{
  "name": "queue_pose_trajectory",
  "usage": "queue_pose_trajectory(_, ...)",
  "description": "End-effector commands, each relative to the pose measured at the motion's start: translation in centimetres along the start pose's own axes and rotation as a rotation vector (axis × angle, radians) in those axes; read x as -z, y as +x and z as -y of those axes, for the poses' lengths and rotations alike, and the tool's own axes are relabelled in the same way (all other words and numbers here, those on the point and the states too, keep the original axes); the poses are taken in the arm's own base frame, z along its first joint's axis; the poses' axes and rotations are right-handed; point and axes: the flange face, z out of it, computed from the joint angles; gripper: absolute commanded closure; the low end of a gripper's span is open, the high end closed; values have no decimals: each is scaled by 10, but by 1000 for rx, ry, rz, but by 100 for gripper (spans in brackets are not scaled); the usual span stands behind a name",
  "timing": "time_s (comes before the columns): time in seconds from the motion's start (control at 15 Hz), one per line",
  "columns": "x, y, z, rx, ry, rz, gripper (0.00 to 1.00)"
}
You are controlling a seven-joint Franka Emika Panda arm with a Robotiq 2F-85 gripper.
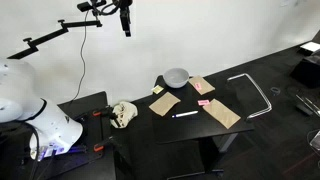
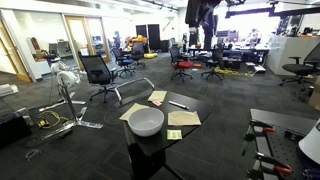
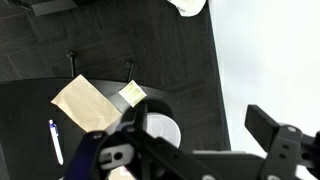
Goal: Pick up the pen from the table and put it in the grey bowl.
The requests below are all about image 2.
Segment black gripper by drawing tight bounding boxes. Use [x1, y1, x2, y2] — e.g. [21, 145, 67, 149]
[184, 0, 223, 51]

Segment white pen blue cap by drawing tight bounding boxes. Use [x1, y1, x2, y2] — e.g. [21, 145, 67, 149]
[168, 100, 190, 111]

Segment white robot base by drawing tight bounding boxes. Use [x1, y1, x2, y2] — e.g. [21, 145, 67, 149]
[298, 119, 320, 165]

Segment grey bowl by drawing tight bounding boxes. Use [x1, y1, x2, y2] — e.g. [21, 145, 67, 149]
[127, 107, 165, 138]

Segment red seat office chair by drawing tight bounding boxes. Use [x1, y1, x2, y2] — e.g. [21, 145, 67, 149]
[169, 45, 194, 82]

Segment long work desk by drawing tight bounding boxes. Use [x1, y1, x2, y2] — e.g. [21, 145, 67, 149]
[188, 45, 270, 65]

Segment black partition panels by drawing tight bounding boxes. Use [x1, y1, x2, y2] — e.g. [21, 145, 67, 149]
[135, 23, 161, 51]

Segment yellow floor object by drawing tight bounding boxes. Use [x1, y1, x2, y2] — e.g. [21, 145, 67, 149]
[143, 52, 159, 60]

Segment black overhead beam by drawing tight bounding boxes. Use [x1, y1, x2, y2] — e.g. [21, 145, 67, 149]
[224, 5, 320, 20]

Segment orange yellow machine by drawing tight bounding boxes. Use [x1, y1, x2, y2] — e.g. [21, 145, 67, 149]
[124, 34, 148, 51]

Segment black round table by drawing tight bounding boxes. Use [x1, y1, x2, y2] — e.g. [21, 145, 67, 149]
[114, 89, 214, 180]

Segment small brown paper napkin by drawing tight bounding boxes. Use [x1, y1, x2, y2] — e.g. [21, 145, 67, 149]
[147, 90, 168, 104]

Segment blue seat office chair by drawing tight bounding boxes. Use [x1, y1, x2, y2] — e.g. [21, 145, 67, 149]
[111, 47, 137, 77]

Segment wrinkled brown paper napkin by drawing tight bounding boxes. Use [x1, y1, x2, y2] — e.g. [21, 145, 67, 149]
[167, 110, 202, 127]

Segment white cabinet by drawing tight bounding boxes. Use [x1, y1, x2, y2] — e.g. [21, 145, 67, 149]
[266, 34, 320, 76]

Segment yellow-green sticky note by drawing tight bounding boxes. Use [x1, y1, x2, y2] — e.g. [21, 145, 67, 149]
[166, 129, 183, 141]

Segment large black office chair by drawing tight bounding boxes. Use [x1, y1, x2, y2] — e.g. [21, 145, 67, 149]
[279, 42, 320, 91]

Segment black mesh office chair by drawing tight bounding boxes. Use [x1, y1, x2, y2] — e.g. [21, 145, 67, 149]
[78, 54, 118, 104]

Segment wooden glass door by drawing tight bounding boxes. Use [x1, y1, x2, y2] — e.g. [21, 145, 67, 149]
[64, 15, 111, 68]

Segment cardboard box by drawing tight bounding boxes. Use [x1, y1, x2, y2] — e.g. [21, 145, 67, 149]
[308, 75, 320, 111]

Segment black perforated bench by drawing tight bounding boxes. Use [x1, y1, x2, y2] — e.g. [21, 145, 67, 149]
[249, 108, 320, 180]

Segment white lamp metal stand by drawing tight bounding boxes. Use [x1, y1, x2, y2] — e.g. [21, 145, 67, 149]
[38, 61, 104, 141]

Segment black box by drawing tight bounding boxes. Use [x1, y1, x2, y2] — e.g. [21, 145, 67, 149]
[0, 111, 33, 148]

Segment long yellow cable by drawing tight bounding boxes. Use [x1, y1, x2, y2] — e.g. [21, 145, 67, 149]
[214, 66, 254, 78]

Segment bent metal tube frame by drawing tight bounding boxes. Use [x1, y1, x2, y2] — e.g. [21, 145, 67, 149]
[114, 77, 156, 106]

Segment orange handle clamp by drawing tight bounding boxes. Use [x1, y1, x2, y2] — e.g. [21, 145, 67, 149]
[240, 119, 276, 157]
[246, 151, 294, 180]

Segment grey cable coil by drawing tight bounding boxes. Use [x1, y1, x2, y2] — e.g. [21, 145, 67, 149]
[25, 148, 42, 161]

